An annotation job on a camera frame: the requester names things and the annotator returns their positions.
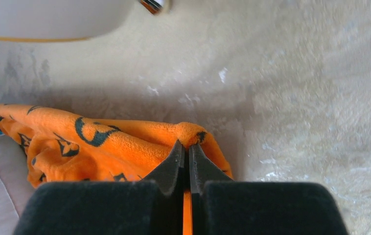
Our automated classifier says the white cylinder with orange face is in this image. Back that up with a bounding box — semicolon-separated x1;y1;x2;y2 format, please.
0;0;135;43

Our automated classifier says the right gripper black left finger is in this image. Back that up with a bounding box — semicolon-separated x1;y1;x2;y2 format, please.
14;141;185;235

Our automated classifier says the white pillow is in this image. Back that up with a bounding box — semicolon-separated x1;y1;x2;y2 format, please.
0;133;34;235

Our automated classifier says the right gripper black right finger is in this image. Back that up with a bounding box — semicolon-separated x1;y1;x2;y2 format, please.
189;144;348;235

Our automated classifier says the orange patterned pillowcase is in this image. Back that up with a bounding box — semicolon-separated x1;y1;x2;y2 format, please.
0;104;233;235

